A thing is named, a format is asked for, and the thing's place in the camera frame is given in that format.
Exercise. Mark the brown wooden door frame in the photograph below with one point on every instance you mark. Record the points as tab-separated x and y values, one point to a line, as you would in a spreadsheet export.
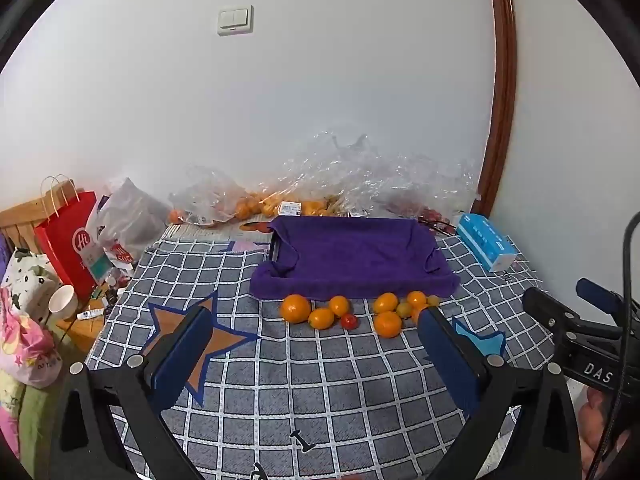
502	85

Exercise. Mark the pink star sheet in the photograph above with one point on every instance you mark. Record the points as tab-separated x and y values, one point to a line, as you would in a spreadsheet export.
242	246

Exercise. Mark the red paper bag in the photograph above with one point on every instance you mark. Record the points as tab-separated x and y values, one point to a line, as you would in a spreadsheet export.
60	240

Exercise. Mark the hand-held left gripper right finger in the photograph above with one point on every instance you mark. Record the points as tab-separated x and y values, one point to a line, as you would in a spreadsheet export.
445	355

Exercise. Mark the grey checkered star blanket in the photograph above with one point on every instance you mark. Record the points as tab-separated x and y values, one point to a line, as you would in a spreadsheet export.
320	385

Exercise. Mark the small yellow-green fruit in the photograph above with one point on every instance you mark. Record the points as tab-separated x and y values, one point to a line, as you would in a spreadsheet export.
433	301
404	309

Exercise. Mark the blue tissue box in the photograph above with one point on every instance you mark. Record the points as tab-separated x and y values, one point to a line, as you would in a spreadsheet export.
482	241

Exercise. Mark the black eyeglasses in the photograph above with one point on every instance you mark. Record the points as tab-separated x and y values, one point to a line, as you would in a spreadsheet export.
440	225

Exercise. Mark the grey plastic bag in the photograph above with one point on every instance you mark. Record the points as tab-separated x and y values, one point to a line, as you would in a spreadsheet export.
130	215

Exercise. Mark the medium orange mandarin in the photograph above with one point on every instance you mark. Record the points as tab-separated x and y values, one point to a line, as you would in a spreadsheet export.
386	303
321	318

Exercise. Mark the wooden nightstand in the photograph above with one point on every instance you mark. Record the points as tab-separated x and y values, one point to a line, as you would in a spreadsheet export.
80	327

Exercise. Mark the pile of bagged oranges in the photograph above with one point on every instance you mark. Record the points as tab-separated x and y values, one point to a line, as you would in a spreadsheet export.
260	205

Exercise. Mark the black tray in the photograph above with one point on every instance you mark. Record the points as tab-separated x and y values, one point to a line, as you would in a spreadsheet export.
274	245

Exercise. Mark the bagged red cherry tomatoes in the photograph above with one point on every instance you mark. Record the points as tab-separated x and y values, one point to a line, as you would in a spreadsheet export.
430	216

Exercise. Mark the green bedsheet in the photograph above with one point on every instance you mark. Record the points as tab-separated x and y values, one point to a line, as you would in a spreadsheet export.
30	410

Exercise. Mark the large orange mandarin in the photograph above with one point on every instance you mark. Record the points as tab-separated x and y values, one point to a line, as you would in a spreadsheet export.
388	324

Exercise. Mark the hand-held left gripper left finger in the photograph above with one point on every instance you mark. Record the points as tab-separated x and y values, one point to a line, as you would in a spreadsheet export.
180	355

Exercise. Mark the red and white packet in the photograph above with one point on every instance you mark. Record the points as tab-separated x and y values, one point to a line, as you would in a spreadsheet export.
119	252

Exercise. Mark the white light switch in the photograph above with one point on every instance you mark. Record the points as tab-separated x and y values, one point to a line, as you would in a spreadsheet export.
235	19

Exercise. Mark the white floral cloth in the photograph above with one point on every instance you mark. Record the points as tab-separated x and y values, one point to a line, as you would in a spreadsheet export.
27	280

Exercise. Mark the wooden headboard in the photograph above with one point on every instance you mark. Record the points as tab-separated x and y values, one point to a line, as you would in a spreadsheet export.
17	222

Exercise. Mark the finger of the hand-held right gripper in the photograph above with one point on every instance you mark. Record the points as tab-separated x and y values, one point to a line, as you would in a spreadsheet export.
545	305
597	294

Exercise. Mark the white tube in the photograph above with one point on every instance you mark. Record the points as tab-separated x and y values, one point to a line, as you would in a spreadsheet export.
91	314

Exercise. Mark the red tomato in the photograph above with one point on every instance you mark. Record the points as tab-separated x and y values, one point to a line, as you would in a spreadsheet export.
350	321

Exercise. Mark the large crumpled clear plastic bag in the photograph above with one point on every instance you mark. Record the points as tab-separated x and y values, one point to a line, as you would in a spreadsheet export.
360	175

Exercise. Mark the small orange mandarin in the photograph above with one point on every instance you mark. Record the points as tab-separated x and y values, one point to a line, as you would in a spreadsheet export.
417	314
339	305
416	299

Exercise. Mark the person's right hand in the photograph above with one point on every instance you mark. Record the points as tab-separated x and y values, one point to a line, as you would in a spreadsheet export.
595	410

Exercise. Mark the large mandarin with stem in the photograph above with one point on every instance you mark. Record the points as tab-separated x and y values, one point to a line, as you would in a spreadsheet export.
295	308

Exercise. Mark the pink printed bag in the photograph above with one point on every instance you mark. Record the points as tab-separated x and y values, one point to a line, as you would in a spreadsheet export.
27	350

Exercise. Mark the teal packet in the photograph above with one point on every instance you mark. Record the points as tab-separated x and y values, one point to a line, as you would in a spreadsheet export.
95	260

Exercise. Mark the purple towel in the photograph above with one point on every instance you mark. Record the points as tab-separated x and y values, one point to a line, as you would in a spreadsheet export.
350	255

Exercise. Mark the white fruit-print cardboard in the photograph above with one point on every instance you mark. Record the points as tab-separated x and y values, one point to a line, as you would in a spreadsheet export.
200	232

